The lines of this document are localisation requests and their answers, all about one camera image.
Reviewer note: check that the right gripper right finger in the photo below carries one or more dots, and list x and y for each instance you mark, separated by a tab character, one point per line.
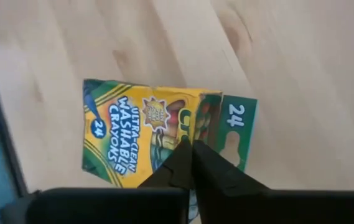
288	208

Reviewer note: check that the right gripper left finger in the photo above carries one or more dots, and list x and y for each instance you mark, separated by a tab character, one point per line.
111	207

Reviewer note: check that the Crayola crayon box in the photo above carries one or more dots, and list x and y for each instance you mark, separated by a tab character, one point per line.
127	130

